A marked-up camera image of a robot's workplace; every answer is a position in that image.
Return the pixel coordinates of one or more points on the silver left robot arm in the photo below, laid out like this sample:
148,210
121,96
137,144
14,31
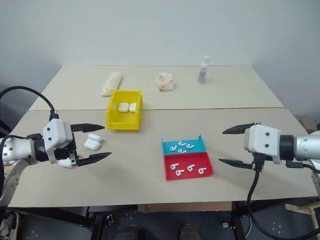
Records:
17,150

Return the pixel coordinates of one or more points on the wooden stool frame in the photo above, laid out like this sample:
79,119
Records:
303,208

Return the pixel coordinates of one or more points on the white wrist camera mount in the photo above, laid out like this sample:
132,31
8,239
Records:
53,133
263,141

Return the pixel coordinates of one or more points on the yellow plastic bin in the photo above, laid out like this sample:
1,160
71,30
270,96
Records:
120,122

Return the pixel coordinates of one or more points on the crumpled white plastic bag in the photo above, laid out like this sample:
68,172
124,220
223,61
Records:
163,81

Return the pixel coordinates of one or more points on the flat cardboard sheet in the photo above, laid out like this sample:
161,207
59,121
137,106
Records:
185,206

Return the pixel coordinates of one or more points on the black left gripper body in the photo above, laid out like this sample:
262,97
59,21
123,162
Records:
62,153

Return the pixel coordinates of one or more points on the red plastic tray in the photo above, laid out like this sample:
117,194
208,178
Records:
186,160

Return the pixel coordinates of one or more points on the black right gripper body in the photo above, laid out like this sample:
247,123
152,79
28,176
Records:
255,158

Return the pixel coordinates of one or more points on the brown cardboard box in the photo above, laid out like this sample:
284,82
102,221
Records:
308,123

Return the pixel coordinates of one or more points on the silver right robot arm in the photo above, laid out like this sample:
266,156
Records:
303,147

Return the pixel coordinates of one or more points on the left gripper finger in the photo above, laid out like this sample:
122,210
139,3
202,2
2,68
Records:
95,158
87,128

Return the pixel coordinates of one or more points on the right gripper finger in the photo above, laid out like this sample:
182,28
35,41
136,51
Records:
235,163
236,129

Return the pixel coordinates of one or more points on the white wireless earbud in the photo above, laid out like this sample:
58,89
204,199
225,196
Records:
179,173
190,146
182,150
173,167
172,148
191,167
180,143
201,171

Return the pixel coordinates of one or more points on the clear spray bottle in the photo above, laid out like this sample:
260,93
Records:
203,72

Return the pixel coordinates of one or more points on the blue plastic tray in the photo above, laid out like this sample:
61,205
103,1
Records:
195,149

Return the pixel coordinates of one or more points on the cream rolled cloth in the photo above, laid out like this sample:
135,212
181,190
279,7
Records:
111,83

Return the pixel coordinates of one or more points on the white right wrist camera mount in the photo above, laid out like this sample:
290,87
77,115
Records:
263,141

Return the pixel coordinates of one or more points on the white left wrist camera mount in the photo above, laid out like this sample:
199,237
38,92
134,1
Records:
53,133

